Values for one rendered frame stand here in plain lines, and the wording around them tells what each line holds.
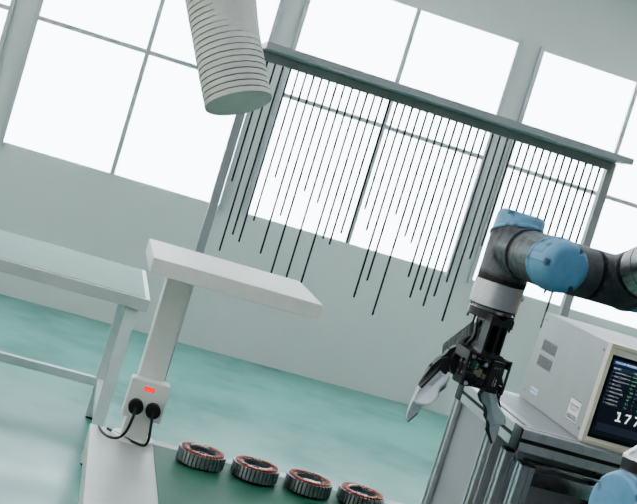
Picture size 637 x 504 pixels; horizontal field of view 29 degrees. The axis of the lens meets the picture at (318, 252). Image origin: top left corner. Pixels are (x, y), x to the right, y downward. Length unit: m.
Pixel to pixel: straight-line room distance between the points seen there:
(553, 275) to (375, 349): 7.17
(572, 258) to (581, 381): 0.85
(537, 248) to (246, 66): 1.29
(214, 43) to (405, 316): 6.13
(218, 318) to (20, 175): 1.66
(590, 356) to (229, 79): 1.03
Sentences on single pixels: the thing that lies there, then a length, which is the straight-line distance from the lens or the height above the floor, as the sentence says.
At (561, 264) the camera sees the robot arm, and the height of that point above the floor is 1.45.
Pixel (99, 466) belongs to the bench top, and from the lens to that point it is 2.66.
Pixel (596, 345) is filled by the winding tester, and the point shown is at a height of 1.30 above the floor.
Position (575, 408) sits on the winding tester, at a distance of 2.57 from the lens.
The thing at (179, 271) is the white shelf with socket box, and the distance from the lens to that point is 2.56.
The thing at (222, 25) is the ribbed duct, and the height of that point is 1.73.
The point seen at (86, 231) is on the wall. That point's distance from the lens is 8.57.
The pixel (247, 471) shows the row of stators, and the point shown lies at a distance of 2.85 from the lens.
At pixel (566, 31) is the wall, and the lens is 9.10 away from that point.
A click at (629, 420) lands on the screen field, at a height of 1.18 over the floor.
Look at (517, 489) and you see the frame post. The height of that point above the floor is 1.00.
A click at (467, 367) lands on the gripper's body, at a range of 1.86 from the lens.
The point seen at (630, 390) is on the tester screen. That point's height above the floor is 1.24.
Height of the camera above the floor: 1.49
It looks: 4 degrees down
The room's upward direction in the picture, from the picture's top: 17 degrees clockwise
